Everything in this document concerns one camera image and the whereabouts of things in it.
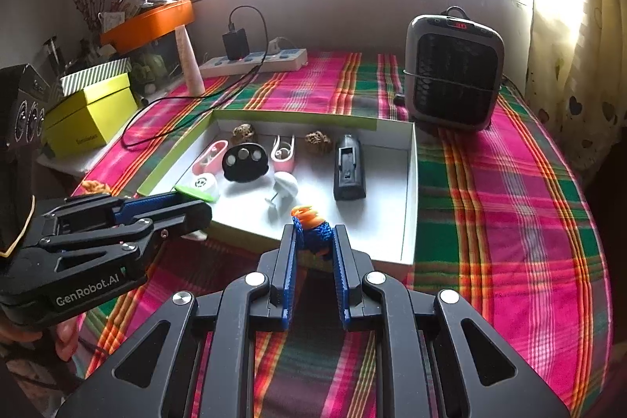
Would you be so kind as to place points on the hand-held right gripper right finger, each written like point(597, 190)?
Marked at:
point(343, 286)

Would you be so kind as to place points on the cream cosmetic tube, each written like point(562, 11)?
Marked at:
point(191, 65)

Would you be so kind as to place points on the grey striped box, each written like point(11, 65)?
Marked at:
point(93, 75)

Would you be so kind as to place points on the white plug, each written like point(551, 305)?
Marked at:
point(280, 46)

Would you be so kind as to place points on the black charger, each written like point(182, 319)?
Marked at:
point(236, 46)

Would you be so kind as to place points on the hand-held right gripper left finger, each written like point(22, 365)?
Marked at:
point(290, 281)

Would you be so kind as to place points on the brown walnut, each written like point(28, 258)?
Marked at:
point(245, 133)
point(318, 143)

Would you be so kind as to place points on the yellow cardboard box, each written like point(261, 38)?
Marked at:
point(93, 114)

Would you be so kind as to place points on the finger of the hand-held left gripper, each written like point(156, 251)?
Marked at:
point(181, 219)
point(147, 205)

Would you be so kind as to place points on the white round device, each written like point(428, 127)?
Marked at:
point(203, 180)

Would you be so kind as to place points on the black rectangular device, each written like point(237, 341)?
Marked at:
point(350, 183)

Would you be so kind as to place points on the small orange blue toy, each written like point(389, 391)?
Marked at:
point(313, 232)

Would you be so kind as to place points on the cream heart print curtain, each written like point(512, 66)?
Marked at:
point(578, 31)

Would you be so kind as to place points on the white power strip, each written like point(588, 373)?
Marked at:
point(274, 61)

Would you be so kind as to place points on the green topped white gadget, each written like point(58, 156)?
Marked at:
point(193, 193)

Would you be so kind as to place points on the pink green plaid tablecloth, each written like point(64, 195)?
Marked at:
point(514, 227)

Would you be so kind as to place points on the clear plastic storage bin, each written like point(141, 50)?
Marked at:
point(156, 60)

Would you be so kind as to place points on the person's left hand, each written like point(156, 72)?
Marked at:
point(66, 338)

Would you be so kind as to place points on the white dome with pin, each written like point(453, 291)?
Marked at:
point(285, 184)

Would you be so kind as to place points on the orange plastic tray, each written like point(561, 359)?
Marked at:
point(147, 24)

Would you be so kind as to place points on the grey space heater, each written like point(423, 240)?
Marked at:
point(455, 75)

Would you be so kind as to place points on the black round disc device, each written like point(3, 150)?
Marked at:
point(245, 171)

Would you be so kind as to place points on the green and white cardboard tray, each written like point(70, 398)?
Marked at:
point(382, 212)

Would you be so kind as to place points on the yellow knitted braid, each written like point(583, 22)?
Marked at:
point(95, 187)

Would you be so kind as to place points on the pink and white clip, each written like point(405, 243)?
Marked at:
point(198, 167)
point(283, 166)

